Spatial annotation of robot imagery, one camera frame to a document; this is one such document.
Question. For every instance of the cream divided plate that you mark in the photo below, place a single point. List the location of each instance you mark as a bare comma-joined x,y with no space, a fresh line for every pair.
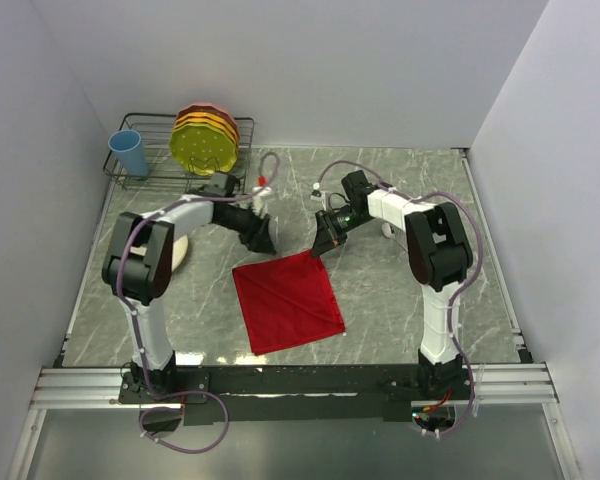
180,248

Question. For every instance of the yellow-green dotted plate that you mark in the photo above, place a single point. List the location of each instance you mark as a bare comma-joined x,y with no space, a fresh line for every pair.
203,150

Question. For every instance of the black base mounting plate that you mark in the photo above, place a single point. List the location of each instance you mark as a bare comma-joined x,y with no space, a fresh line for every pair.
209,394

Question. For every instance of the orange striped plate stack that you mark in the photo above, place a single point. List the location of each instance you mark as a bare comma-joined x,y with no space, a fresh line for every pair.
211,115

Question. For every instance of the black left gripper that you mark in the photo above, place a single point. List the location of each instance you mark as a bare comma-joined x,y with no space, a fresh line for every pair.
257,236

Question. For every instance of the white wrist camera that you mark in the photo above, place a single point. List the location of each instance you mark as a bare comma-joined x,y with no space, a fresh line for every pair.
262,194
317,194

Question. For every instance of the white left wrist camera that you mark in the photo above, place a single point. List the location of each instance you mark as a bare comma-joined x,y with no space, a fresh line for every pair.
262,194

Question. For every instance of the red cloth napkin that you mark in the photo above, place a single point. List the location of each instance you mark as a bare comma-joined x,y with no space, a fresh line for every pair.
287,302

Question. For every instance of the blue plastic cup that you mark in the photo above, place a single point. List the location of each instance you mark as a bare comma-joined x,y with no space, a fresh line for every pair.
128,148

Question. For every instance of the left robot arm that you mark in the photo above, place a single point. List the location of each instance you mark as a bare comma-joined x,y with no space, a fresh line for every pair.
138,265

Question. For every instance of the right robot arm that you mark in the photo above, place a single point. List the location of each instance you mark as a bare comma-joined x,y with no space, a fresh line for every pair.
439,256

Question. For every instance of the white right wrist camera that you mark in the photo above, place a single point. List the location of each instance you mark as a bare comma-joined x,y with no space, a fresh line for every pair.
317,194

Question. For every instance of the aluminium frame rail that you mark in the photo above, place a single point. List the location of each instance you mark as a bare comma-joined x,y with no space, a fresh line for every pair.
99,388

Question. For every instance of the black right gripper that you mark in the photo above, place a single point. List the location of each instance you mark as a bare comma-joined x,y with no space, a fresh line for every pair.
323,242

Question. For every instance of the silver spoon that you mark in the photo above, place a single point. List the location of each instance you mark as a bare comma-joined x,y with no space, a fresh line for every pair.
387,230

